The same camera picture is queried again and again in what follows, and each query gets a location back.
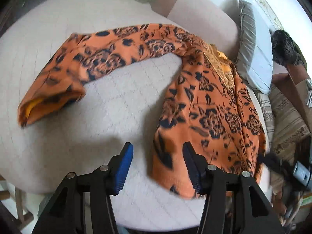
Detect pink quilted mattress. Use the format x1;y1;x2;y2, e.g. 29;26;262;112
1;0;204;231

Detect orange black floral garment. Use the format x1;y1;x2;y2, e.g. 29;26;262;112
17;23;266;199

